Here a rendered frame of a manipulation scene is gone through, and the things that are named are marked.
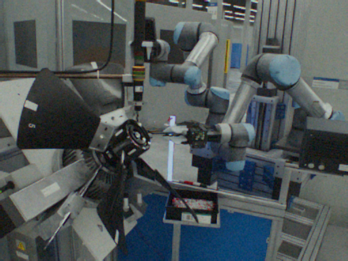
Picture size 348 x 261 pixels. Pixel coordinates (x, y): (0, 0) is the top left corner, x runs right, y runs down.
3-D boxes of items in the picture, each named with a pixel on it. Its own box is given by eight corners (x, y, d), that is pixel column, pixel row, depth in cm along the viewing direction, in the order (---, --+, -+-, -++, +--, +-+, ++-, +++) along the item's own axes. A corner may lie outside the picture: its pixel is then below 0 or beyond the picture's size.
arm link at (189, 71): (227, 40, 158) (196, 93, 125) (206, 39, 162) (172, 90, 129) (225, 19, 150) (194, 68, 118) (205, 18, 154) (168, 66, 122)
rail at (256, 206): (107, 182, 163) (107, 168, 161) (111, 179, 166) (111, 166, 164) (283, 221, 133) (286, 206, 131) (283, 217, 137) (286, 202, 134)
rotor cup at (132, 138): (112, 179, 97) (141, 160, 91) (87, 141, 97) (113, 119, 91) (134, 164, 110) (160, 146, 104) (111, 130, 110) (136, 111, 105)
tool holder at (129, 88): (122, 105, 102) (123, 75, 99) (121, 101, 108) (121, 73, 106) (149, 105, 104) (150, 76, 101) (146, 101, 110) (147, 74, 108)
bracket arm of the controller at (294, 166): (283, 169, 128) (285, 162, 127) (284, 166, 131) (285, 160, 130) (342, 179, 120) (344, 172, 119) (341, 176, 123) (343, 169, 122)
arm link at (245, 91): (246, 47, 135) (200, 146, 139) (262, 48, 125) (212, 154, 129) (263, 58, 141) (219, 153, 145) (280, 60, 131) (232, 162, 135)
